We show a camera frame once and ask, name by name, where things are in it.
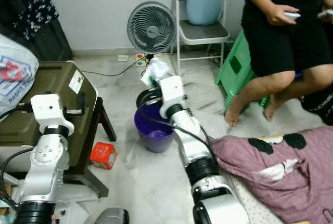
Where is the person's right hand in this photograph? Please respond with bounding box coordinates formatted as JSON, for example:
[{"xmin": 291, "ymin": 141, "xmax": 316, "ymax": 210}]
[{"xmin": 265, "ymin": 4, "xmax": 300, "ymax": 26}]

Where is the olive green table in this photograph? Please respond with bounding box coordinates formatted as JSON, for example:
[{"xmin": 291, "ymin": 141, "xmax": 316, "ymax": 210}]
[{"xmin": 0, "ymin": 61, "xmax": 110, "ymax": 199}]

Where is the purple plastic bucket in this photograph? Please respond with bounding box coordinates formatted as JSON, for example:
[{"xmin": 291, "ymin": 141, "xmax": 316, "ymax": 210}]
[{"xmin": 134, "ymin": 102, "xmax": 175, "ymax": 153}]

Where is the small orange box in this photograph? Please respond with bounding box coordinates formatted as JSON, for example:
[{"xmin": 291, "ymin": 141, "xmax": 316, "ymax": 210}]
[{"xmin": 89, "ymin": 142, "xmax": 118, "ymax": 170}]

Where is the grey round stand fan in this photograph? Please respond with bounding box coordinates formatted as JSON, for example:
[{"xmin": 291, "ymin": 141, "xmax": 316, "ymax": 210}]
[{"xmin": 127, "ymin": 1, "xmax": 176, "ymax": 111}]

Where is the white printed plastic bag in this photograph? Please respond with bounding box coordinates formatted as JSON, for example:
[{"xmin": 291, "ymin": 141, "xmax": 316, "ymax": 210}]
[{"xmin": 0, "ymin": 33, "xmax": 40, "ymax": 113}]

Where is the green plastic stool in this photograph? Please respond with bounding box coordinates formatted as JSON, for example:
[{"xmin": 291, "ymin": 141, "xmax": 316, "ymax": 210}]
[{"xmin": 215, "ymin": 28, "xmax": 266, "ymax": 111}]

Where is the grey folding chair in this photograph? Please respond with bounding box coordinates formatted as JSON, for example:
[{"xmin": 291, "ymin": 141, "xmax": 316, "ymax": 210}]
[{"xmin": 174, "ymin": 0, "xmax": 228, "ymax": 74}]

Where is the silver left robot leg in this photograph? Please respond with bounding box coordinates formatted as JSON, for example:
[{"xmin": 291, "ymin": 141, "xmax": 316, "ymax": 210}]
[{"xmin": 94, "ymin": 207, "xmax": 130, "ymax": 224}]

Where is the dark floral garment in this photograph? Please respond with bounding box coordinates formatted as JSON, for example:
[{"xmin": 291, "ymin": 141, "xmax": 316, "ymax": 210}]
[{"xmin": 13, "ymin": 0, "xmax": 60, "ymax": 27}]

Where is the purple cartoon print blanket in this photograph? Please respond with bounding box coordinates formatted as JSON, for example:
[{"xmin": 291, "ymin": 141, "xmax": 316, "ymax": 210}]
[{"xmin": 208, "ymin": 129, "xmax": 333, "ymax": 224}]

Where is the black bag with white lettering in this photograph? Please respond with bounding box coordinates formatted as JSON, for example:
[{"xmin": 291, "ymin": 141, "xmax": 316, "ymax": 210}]
[{"xmin": 299, "ymin": 86, "xmax": 333, "ymax": 127}]

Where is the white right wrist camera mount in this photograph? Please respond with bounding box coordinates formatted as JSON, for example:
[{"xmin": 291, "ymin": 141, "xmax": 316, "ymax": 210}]
[{"xmin": 159, "ymin": 76, "xmax": 186, "ymax": 118}]

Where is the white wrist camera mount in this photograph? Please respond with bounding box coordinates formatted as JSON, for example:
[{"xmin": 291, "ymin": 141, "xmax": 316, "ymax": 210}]
[
  {"xmin": 30, "ymin": 94, "xmax": 75, "ymax": 137},
  {"xmin": 159, "ymin": 76, "xmax": 186, "ymax": 118}
]

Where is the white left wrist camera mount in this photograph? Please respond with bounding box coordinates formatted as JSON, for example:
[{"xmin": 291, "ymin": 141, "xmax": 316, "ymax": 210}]
[{"xmin": 30, "ymin": 94, "xmax": 75, "ymax": 137}]

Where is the black left wrist camera cable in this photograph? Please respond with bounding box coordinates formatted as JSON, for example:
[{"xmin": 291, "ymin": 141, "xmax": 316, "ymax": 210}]
[{"xmin": 0, "ymin": 104, "xmax": 32, "ymax": 122}]

